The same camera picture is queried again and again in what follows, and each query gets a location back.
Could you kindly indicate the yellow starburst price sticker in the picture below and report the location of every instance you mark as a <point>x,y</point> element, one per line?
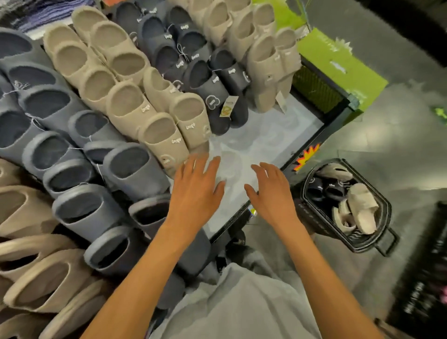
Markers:
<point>306,157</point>

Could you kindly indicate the black logo rubber slipper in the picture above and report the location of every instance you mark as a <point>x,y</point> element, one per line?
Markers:
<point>316,190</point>
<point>335,192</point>

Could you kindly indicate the stack of navy folded textiles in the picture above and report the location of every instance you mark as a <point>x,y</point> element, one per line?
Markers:
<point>45,14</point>

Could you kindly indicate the black slipper display shelf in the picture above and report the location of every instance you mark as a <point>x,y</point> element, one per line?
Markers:
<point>265,139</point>

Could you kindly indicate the column of pale cream slippers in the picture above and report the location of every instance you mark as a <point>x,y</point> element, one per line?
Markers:
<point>265,70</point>

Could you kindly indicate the person's right forearm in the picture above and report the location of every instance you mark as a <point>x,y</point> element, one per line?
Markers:
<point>328,290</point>

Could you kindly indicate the black basket with wavy slots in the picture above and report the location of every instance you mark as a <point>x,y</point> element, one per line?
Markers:
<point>363,246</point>

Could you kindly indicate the black cartoon poster board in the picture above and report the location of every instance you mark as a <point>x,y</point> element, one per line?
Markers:
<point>422,279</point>

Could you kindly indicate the person's left forearm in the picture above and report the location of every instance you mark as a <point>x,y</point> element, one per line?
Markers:
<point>139,290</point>

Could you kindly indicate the column of beige slippers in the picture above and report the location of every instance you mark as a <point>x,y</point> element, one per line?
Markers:
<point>132,111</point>

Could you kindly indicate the dark brown display cabinet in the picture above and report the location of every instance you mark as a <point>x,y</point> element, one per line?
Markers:
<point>419,21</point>

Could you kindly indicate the blue yellow price label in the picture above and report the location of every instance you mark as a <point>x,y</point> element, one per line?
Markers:
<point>252,211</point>

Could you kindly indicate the person's left hand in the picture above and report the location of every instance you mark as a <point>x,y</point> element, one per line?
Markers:
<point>193,202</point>

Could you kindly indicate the person's right hand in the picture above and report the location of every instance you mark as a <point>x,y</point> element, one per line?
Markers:
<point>276,202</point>

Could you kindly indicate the column of black slippers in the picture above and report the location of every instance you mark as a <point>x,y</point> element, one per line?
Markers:
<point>209,90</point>

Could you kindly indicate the person's light grey shirt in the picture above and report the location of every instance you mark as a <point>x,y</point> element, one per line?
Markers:
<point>244,304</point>

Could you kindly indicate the green cardboard box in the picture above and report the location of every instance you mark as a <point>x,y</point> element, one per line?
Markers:
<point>342,70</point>
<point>279,14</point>

